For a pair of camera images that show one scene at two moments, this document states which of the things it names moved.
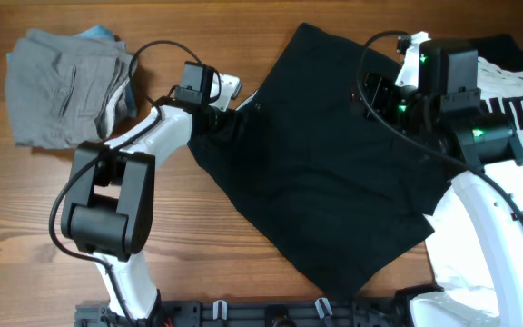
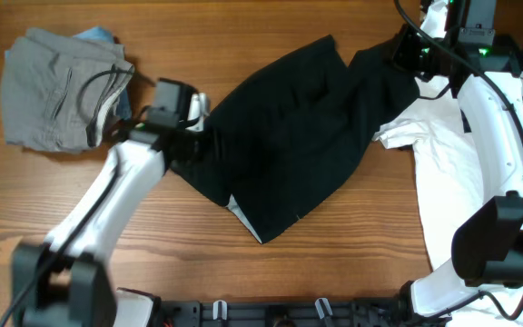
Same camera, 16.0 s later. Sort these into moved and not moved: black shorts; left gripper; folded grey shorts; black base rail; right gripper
Moved: black shorts; left gripper; right gripper
Not moved: folded grey shorts; black base rail
